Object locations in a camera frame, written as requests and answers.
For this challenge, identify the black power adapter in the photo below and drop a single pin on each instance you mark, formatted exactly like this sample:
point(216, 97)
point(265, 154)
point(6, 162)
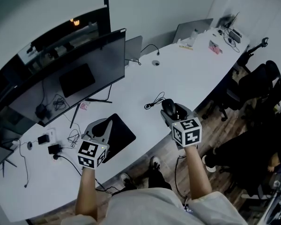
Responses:
point(54, 149)
point(43, 139)

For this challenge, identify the yellow flat box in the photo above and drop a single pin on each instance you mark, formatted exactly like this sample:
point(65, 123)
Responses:
point(186, 47)

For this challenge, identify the pink packet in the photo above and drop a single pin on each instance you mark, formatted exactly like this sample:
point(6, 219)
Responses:
point(215, 47)

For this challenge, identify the patterned black white bag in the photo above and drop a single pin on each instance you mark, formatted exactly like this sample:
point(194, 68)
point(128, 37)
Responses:
point(279, 191)

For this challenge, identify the black mouse pad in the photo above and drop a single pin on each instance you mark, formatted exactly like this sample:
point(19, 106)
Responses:
point(121, 135)

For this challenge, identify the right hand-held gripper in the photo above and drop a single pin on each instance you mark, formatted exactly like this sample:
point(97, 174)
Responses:
point(187, 132)

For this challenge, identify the black box device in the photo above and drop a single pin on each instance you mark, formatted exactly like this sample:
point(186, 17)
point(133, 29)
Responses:
point(235, 34)

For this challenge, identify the pink paper card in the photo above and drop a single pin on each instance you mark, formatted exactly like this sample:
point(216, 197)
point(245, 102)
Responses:
point(85, 106)

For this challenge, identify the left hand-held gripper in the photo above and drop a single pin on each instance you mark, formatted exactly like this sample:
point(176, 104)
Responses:
point(91, 154)

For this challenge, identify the person's left shoe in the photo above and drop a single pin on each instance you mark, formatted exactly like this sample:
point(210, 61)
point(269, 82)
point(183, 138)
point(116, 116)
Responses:
point(127, 180)

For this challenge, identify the black computer mouse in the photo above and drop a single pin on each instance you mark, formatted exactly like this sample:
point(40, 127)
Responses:
point(169, 108)

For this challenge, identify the person's shoe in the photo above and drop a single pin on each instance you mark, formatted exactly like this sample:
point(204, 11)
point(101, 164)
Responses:
point(155, 163)
point(127, 180)

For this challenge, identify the person's black trousers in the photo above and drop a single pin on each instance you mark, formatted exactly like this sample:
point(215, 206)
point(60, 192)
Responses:
point(158, 178)

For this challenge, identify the large black monitor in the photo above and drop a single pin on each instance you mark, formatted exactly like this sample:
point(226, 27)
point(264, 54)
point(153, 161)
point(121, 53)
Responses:
point(68, 78)

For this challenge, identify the person's right shoe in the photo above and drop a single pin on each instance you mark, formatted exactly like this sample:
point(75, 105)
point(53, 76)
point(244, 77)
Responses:
point(155, 163)

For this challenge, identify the black monitor stand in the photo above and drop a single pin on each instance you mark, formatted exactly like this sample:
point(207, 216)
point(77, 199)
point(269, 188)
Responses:
point(93, 101)

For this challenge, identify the black office chair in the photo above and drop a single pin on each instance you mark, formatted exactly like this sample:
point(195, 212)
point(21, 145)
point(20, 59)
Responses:
point(253, 53)
point(257, 88)

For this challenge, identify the person's light shirt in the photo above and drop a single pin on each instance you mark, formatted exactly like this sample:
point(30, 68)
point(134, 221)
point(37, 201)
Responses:
point(154, 207)

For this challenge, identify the person's right forearm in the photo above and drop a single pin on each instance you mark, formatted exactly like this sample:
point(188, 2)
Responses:
point(196, 172)

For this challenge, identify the person's left forearm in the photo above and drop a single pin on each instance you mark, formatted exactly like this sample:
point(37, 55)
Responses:
point(86, 191)

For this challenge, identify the white power strip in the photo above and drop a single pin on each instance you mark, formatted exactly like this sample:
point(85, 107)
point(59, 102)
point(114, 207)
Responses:
point(51, 134)

